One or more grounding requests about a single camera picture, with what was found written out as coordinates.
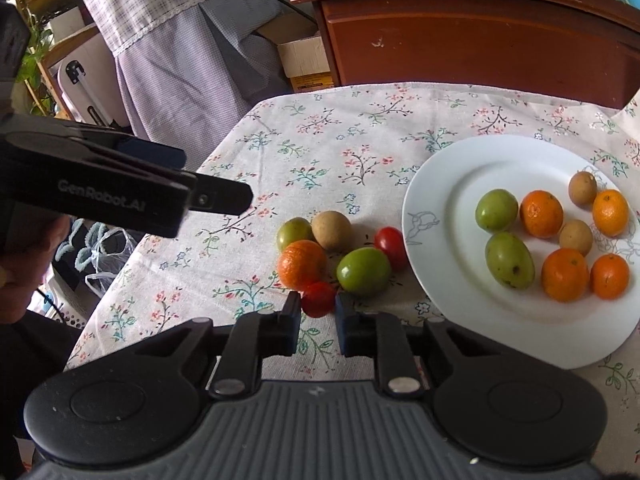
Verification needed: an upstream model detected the wooden shelf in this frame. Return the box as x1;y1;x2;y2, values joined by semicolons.
20;0;101;116

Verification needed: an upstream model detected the purple checked cloth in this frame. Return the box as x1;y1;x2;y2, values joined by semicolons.
115;0;291;158

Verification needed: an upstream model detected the white folded stand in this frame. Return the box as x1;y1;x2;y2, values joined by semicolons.
57;57;133;133

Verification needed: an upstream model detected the red cherry tomato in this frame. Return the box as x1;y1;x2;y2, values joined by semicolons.
374;226;410;271
301;281;337;318

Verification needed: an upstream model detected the clear plastic bag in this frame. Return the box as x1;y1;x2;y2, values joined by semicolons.
82;227;137;297

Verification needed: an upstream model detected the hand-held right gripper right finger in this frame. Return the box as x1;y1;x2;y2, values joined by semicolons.
335;292;506;398

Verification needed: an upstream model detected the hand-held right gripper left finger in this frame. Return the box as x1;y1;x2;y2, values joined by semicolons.
150;292;302;400

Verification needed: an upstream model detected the green potted plant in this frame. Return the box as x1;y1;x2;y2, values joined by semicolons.
0;0;56;111

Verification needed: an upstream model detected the person's left hand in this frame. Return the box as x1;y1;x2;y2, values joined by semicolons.
0;215;71;326

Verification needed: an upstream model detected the large round green jujube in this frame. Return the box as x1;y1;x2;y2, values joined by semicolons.
336;246;392;296

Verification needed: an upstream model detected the light blue fuzzy slipper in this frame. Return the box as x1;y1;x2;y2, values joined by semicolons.
55;220;103;266

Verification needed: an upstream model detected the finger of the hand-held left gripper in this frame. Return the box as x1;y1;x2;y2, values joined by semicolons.
119;137;187;172
187;172;254;214

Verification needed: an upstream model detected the small round green jujube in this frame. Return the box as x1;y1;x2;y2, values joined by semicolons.
277;217;316;253

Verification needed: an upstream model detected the orange mandarin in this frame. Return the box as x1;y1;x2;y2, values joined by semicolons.
541;248;591;303
277;240;328;292
520;190;565;239
592;189;630;237
590;253;630;301

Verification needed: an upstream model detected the brown wooden cabinet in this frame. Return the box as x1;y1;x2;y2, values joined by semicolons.
285;0;640;111

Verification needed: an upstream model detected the large brown kiwi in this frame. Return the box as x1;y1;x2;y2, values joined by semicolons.
311;210;352;252

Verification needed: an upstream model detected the white plate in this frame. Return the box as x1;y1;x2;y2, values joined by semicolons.
401;134;640;370

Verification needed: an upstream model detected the spotted oval green jujube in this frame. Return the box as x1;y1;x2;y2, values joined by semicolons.
485;231;536;291

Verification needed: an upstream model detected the floral tablecloth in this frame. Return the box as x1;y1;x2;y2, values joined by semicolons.
65;82;640;466

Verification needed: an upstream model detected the small brown kiwi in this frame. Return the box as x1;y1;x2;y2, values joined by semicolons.
568;171;598;206
559;219;594;257

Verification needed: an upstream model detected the cardboard box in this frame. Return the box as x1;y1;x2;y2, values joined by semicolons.
257;25;335;93

